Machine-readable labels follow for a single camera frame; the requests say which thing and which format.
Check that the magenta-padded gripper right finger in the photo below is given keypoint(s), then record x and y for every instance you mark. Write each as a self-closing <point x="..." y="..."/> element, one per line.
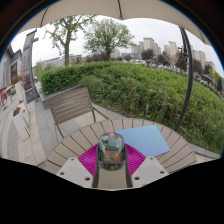
<point x="150" y="170"/>

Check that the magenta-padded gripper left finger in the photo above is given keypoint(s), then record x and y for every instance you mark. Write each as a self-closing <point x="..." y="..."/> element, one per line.
<point x="75" y="170"/>

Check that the transparent computer mouse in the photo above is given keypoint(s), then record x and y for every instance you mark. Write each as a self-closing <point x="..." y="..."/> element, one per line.
<point x="111" y="153"/>

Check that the blue mouse pad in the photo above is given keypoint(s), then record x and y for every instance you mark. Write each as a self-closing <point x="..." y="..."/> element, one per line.
<point x="146" y="140"/>

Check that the grey slatted chair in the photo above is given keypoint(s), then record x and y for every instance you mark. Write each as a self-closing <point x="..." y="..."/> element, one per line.
<point x="70" y="105"/>

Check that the white planter box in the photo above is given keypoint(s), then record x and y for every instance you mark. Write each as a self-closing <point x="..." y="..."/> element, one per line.
<point x="20" y="121"/>

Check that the black curved parasol pole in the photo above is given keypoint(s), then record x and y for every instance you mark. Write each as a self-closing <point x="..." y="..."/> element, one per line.
<point x="190" y="76"/>

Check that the grey sign pillar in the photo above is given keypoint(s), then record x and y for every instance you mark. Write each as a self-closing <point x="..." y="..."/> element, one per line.
<point x="28" y="60"/>

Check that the thin-leaved tree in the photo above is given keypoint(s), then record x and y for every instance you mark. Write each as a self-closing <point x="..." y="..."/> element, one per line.
<point x="67" y="46"/>

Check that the distant apartment buildings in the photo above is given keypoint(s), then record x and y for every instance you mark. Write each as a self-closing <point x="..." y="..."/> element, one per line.
<point x="148" y="44"/>

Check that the dense leafy tree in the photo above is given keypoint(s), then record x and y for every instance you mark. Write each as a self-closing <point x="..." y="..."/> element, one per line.
<point x="108" y="35"/>

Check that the beige parasol canopy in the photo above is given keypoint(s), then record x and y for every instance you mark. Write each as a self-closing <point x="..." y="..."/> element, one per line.
<point x="83" y="8"/>

